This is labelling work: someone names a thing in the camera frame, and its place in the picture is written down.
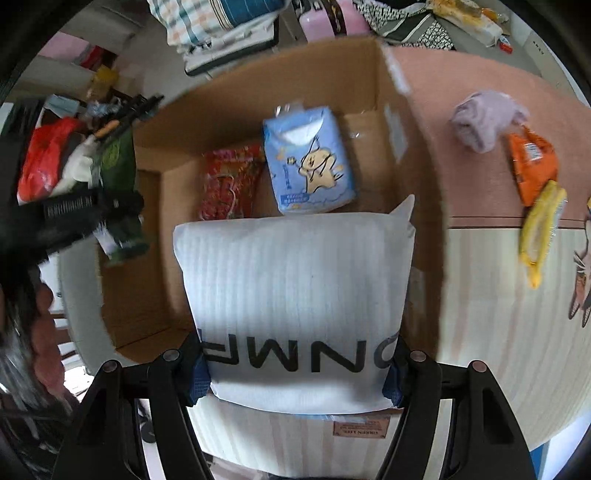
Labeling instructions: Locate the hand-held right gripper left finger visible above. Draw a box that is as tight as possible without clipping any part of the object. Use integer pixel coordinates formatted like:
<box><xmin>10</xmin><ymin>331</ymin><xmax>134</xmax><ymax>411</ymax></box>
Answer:
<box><xmin>51</xmin><ymin>331</ymin><xmax>212</xmax><ymax>480</ymax></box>

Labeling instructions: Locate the white foam pouch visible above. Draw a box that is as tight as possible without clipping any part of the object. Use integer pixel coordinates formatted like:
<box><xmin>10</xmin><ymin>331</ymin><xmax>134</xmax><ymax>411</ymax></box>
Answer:
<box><xmin>173</xmin><ymin>194</ymin><xmax>416</xmax><ymax>415</ymax></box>

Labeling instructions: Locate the white cloth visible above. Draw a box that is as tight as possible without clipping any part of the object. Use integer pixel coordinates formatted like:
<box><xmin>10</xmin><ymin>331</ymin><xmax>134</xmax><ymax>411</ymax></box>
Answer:
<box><xmin>53</xmin><ymin>137</ymin><xmax>105</xmax><ymax>195</ymax></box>

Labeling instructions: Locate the green packet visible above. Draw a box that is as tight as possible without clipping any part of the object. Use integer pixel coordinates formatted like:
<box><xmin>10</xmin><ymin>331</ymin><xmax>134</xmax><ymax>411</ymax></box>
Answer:
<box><xmin>95</xmin><ymin>127</ymin><xmax>151</xmax><ymax>268</ymax></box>

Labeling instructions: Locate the black and white case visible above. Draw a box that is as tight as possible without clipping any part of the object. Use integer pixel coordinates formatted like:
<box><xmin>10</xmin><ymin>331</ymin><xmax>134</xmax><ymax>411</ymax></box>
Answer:
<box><xmin>185</xmin><ymin>18</ymin><xmax>280</xmax><ymax>77</ymax></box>

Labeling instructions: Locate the cardboard box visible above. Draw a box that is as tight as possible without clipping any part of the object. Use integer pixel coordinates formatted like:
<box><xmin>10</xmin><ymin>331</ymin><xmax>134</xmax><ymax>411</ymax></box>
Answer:
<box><xmin>99</xmin><ymin>37</ymin><xmax>446</xmax><ymax>366</ymax></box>

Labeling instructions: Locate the blue face mask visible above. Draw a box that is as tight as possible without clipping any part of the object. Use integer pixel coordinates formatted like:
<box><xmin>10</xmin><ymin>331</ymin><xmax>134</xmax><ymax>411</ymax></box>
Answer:
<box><xmin>45</xmin><ymin>93</ymin><xmax>89</xmax><ymax>117</ymax></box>

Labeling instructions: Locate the purple fuzzy cloth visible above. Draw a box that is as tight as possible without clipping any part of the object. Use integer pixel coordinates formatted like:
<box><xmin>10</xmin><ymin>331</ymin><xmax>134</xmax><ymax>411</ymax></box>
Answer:
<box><xmin>450</xmin><ymin>90</ymin><xmax>532</xmax><ymax>154</ymax></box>

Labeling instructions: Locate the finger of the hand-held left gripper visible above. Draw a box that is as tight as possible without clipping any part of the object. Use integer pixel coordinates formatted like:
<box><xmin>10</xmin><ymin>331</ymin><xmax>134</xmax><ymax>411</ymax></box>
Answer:
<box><xmin>92</xmin><ymin>93</ymin><xmax>165</xmax><ymax>136</ymax></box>
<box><xmin>102</xmin><ymin>193</ymin><xmax>146</xmax><ymax>228</ymax></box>

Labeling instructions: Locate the red plastic bag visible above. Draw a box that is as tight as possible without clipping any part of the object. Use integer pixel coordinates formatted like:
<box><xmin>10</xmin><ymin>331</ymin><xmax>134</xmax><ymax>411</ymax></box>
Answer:
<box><xmin>17</xmin><ymin>117</ymin><xmax>86</xmax><ymax>204</ymax></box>

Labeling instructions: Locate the yellow bag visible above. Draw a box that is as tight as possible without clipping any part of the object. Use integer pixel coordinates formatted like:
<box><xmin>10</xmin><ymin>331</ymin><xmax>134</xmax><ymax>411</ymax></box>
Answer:
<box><xmin>88</xmin><ymin>65</ymin><xmax>119</xmax><ymax>100</ymax></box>

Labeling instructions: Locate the yellow packet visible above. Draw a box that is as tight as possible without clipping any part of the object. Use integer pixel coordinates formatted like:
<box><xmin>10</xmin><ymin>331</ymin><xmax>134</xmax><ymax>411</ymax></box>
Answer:
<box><xmin>518</xmin><ymin>180</ymin><xmax>568</xmax><ymax>291</ymax></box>

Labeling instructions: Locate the blue cartoon tissue pack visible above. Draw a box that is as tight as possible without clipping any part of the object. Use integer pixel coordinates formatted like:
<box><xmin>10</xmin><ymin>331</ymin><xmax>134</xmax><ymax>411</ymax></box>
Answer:
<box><xmin>262</xmin><ymin>104</ymin><xmax>360</xmax><ymax>217</ymax></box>

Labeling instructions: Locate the pink case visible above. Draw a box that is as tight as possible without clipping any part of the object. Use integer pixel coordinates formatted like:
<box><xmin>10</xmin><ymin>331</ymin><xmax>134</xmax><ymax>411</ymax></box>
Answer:
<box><xmin>295</xmin><ymin>0</ymin><xmax>371</xmax><ymax>40</ymax></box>

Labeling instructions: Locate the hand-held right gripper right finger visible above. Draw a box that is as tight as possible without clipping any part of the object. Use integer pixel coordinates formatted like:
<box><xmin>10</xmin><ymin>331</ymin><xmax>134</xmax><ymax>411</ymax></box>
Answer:
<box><xmin>382</xmin><ymin>336</ymin><xmax>539</xmax><ymax>480</ymax></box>

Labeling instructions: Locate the dark patterned cloth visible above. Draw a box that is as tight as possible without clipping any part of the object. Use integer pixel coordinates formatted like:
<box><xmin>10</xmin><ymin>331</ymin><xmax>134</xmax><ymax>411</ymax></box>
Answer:
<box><xmin>355</xmin><ymin>0</ymin><xmax>458</xmax><ymax>52</ymax></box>

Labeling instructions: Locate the orange snack packet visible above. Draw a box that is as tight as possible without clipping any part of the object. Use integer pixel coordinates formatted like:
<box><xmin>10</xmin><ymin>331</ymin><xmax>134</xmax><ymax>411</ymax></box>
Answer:
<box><xmin>508</xmin><ymin>126</ymin><xmax>559</xmax><ymax>207</ymax></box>

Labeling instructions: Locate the pink blanket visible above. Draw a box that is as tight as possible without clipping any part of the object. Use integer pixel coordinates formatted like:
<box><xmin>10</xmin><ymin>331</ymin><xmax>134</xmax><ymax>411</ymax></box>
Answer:
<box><xmin>383</xmin><ymin>46</ymin><xmax>591</xmax><ymax>232</ymax></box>

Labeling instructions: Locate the red patterned packet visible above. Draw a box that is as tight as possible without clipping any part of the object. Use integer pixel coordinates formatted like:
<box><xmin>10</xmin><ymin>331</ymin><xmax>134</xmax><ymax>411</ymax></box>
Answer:
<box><xmin>198</xmin><ymin>144</ymin><xmax>267</xmax><ymax>221</ymax></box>

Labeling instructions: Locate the person's left hand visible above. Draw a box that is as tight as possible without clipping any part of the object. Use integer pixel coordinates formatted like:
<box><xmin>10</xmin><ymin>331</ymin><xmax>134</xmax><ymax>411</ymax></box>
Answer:
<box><xmin>28</xmin><ymin>279</ymin><xmax>68</xmax><ymax>398</ymax></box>

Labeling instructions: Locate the beige snack packet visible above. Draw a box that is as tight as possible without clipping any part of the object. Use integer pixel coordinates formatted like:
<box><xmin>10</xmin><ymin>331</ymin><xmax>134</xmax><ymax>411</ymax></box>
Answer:
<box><xmin>427</xmin><ymin>0</ymin><xmax>504</xmax><ymax>45</ymax></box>

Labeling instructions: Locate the plaid fabric bag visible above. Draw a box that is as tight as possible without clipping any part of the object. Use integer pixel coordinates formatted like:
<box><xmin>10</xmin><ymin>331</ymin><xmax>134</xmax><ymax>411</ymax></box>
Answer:
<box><xmin>148</xmin><ymin>0</ymin><xmax>296</xmax><ymax>48</ymax></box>

